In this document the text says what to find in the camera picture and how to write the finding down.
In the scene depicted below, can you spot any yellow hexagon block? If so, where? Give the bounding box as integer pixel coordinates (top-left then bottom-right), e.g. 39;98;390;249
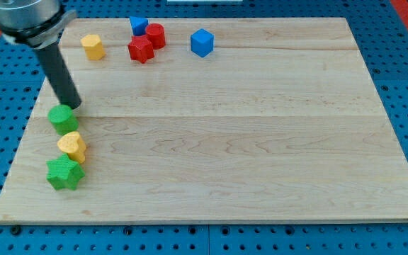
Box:
80;34;106;60

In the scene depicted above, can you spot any light wooden board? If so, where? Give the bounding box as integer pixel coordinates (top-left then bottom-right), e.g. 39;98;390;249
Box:
0;18;408;225

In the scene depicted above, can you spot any blue cube block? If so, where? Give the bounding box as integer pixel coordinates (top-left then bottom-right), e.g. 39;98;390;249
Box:
191;28;215;57

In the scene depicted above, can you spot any red star block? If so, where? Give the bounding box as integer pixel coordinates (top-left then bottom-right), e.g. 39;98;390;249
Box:
127;35;154;64

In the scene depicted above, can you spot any red cylinder block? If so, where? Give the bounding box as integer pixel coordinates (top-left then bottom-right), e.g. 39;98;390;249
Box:
145;23;166;50

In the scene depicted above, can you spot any blue triangle block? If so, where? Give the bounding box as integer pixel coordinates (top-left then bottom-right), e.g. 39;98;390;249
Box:
129;16;149;36

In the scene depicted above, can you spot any yellow heart block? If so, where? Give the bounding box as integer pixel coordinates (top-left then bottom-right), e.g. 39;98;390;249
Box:
57;131;86;164

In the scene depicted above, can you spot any green cylinder block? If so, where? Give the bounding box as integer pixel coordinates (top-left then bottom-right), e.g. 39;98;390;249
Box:
47;104;79;135

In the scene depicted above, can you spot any green star block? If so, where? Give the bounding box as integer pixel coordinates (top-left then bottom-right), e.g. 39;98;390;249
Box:
46;154;85;191

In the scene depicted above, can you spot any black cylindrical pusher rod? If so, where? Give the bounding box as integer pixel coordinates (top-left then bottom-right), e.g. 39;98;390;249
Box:
34;42;81;109

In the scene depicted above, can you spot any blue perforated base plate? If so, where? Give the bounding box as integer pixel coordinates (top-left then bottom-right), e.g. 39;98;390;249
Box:
0;0;408;254

